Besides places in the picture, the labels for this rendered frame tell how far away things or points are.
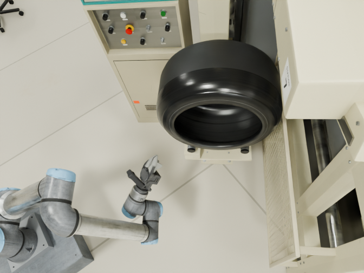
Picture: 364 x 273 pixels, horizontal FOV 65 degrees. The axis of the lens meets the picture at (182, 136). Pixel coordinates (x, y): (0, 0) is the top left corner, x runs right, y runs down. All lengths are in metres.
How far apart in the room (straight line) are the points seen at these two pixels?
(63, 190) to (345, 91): 1.01
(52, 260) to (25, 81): 2.24
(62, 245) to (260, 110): 1.36
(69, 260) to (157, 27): 1.46
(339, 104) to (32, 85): 3.20
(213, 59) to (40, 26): 3.29
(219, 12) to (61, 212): 1.01
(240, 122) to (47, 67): 2.58
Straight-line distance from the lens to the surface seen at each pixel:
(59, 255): 1.91
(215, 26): 1.34
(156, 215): 1.62
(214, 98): 1.09
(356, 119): 0.73
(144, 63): 2.06
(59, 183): 1.24
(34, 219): 1.97
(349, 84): 0.69
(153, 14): 1.83
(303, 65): 0.68
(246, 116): 1.56
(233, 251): 2.30
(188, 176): 2.44
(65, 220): 1.23
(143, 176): 1.48
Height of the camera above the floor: 2.28
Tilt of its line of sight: 61 degrees down
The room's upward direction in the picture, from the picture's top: 14 degrees counter-clockwise
